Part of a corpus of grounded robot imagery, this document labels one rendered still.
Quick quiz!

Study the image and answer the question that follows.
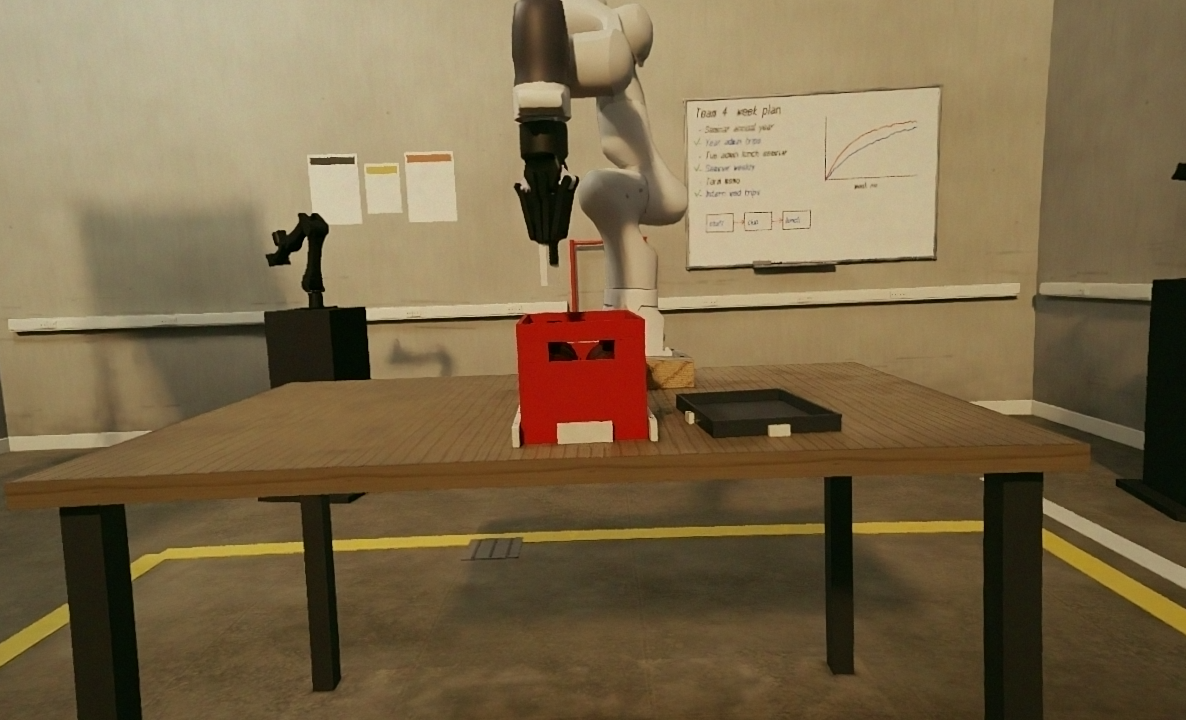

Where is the red divided crate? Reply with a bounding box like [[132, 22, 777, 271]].
[[516, 310, 648, 445]]

